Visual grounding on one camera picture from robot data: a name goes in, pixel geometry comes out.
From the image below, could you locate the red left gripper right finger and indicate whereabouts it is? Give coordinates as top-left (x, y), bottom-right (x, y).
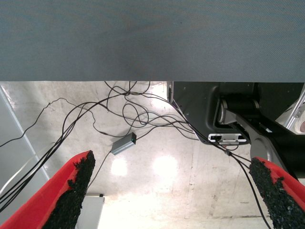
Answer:
top-left (248, 156), bottom-right (305, 229)

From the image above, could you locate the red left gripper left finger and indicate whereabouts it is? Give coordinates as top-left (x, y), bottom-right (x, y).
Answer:
top-left (0, 150), bottom-right (96, 229)

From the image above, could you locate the light grey metal panel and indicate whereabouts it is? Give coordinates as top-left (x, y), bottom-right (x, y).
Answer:
top-left (0, 83), bottom-right (52, 209)

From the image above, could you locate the small grey floor box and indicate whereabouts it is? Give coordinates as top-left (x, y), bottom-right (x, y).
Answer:
top-left (76, 194), bottom-right (106, 229)

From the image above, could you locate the white sock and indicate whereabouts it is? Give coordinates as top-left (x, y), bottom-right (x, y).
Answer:
top-left (294, 116), bottom-right (305, 135)

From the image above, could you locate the silver port plate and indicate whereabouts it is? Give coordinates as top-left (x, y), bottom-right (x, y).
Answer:
top-left (207, 133), bottom-right (250, 146)

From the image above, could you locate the aluminium extrusion profile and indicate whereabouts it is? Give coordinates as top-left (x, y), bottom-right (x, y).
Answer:
top-left (276, 83), bottom-right (305, 131)

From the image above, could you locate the small grey adapter box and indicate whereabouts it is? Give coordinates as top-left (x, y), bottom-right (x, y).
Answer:
top-left (111, 133), bottom-right (138, 156)

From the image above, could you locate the dark grey table cloth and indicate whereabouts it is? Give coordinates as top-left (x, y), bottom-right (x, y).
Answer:
top-left (0, 0), bottom-right (305, 83)

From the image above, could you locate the thin black floor cable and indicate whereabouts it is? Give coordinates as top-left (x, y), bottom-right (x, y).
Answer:
top-left (0, 92), bottom-right (189, 213)
top-left (94, 81), bottom-right (201, 144)

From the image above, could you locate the black adapter lead cable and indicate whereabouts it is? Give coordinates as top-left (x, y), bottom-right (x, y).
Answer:
top-left (87, 150), bottom-right (114, 191)

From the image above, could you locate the thin kinked black wire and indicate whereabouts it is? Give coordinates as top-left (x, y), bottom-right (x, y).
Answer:
top-left (0, 97), bottom-right (72, 147)

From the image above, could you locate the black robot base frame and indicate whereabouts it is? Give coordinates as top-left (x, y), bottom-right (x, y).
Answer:
top-left (167, 81), bottom-right (305, 189)

